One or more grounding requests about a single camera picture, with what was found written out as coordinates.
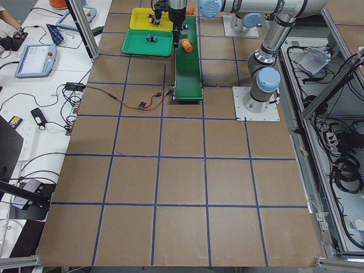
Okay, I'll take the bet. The green conveyor belt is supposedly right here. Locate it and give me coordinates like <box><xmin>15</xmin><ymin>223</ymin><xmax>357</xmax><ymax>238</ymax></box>
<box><xmin>171</xmin><ymin>15</ymin><xmax>203</xmax><ymax>101</ymax></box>

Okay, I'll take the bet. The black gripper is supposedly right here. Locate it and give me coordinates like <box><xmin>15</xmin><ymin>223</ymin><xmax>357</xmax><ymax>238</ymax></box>
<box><xmin>167</xmin><ymin>0</ymin><xmax>187</xmax><ymax>48</ymax></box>

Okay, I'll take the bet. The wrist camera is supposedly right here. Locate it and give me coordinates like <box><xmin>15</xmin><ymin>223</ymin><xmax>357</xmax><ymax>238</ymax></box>
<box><xmin>151</xmin><ymin>0</ymin><xmax>167</xmax><ymax>24</ymax></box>

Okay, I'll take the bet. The blue teach pendant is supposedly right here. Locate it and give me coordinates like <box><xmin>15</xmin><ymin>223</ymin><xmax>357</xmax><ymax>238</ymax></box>
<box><xmin>56</xmin><ymin>6</ymin><xmax>97</xmax><ymax>32</ymax></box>
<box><xmin>15</xmin><ymin>44</ymin><xmax>57</xmax><ymax>78</ymax></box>

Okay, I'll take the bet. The blue plaid cloth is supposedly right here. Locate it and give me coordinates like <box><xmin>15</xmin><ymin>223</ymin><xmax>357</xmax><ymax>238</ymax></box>
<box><xmin>46</xmin><ymin>24</ymin><xmax>64</xmax><ymax>46</ymax></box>

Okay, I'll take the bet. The aluminium frame post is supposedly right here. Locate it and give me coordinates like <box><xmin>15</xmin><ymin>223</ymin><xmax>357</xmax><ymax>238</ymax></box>
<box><xmin>65</xmin><ymin>0</ymin><xmax>100</xmax><ymax>60</ymax></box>

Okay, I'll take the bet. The small controller circuit board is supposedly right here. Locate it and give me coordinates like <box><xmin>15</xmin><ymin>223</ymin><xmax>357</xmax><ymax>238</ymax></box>
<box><xmin>138</xmin><ymin>101</ymin><xmax>147</xmax><ymax>110</ymax></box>

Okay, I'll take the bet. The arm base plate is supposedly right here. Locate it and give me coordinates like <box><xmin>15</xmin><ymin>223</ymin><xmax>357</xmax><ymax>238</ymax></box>
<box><xmin>232</xmin><ymin>86</ymin><xmax>280</xmax><ymax>122</ymax></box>
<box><xmin>222</xmin><ymin>15</ymin><xmax>259</xmax><ymax>39</ymax></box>

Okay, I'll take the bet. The yellow tray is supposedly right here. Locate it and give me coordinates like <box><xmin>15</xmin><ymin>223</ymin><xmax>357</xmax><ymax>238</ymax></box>
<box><xmin>130</xmin><ymin>8</ymin><xmax>173</xmax><ymax>31</ymax></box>

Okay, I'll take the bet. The green tray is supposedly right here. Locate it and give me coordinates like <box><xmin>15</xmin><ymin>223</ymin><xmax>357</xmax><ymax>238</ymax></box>
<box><xmin>121</xmin><ymin>29</ymin><xmax>173</xmax><ymax>57</ymax></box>

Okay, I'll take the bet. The white power strip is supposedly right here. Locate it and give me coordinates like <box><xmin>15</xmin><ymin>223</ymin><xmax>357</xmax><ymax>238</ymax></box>
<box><xmin>17</xmin><ymin>125</ymin><xmax>38</xmax><ymax>162</ymax></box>

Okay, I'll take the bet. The black power adapter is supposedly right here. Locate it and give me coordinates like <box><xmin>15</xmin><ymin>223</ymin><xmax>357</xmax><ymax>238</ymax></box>
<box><xmin>92</xmin><ymin>26</ymin><xmax>104</xmax><ymax>37</ymax></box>

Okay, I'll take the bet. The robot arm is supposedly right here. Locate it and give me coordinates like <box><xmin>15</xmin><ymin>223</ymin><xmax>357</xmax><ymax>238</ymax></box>
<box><xmin>198</xmin><ymin>0</ymin><xmax>327</xmax><ymax>114</ymax></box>
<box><xmin>154</xmin><ymin>1</ymin><xmax>260</xmax><ymax>48</ymax></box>

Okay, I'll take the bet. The orange cylinder labelled 4680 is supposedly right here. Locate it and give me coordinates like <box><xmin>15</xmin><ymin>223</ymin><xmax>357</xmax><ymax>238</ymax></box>
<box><xmin>181</xmin><ymin>38</ymin><xmax>193</xmax><ymax>53</ymax></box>

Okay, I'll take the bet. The plain orange cylinder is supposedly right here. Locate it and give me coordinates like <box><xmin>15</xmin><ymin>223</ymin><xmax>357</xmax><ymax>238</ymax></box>
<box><xmin>186</xmin><ymin>6</ymin><xmax>195</xmax><ymax>15</ymax></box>

